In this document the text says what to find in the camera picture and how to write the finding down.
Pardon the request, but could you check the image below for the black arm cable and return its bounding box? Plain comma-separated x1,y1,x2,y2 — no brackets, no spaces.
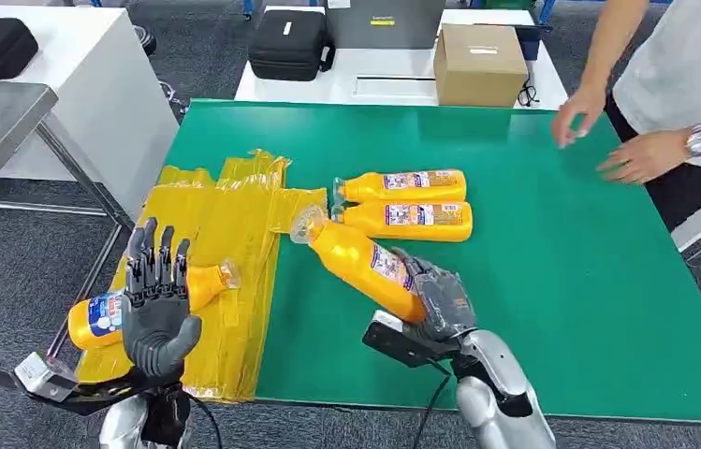
188,395,226,449
410,359,454,449

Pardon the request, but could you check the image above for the person's right hand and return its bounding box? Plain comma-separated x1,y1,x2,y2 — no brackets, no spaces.
550,85,608,151

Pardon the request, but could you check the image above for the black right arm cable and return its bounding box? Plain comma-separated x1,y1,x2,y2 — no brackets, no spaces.
410,359,454,449

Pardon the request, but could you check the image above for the black wheel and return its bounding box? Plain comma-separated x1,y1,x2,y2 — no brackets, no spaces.
134,24,158,58

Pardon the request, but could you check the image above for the dark blue box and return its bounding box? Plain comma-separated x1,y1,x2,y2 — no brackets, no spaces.
514,24,544,62

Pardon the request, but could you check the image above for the white desk with slot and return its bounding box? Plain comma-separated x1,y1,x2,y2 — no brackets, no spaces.
233,6,569,112

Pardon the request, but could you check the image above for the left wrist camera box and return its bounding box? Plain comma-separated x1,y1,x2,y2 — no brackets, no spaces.
13,351,80,405

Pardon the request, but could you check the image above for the dark grey equipment case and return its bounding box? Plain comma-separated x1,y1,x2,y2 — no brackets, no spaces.
325,0,447,51

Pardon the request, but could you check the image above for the green table mat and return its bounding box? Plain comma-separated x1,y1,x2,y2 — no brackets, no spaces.
162,97,701,427

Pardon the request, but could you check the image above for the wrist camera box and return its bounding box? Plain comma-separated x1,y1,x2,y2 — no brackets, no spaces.
360,310,461,370
13,351,80,405

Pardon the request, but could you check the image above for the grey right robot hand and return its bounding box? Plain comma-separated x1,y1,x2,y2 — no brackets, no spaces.
390,245,479,344

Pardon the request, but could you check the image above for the person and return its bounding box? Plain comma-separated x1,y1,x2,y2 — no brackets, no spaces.
551,0,701,234

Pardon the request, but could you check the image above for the black case with white label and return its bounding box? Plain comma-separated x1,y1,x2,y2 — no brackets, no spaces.
247,8,337,83

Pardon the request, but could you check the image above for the white cabinet table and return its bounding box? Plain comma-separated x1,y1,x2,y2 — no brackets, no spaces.
0,3,180,223

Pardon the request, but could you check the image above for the yellow plastic sheet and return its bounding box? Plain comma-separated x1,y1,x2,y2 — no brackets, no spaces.
74,148,329,403

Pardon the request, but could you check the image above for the orange drink bottle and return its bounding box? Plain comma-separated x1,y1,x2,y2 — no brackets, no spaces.
330,200,474,243
66,258,242,353
331,168,468,206
289,205,429,326

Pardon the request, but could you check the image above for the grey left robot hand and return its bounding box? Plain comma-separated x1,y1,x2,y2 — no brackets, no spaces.
121,216,204,381

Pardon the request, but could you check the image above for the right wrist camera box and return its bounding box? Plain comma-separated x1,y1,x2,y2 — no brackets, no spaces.
360,310,461,370

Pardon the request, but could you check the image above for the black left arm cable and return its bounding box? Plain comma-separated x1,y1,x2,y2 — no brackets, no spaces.
188,395,226,449

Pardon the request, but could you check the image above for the person's left hand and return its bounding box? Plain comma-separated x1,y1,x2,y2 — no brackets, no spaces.
595,129,694,186

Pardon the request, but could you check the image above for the black cable on desk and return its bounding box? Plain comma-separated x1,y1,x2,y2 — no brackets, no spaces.
517,74,541,109

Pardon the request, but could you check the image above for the brown cardboard box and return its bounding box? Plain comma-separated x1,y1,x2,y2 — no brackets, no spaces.
432,22,529,109

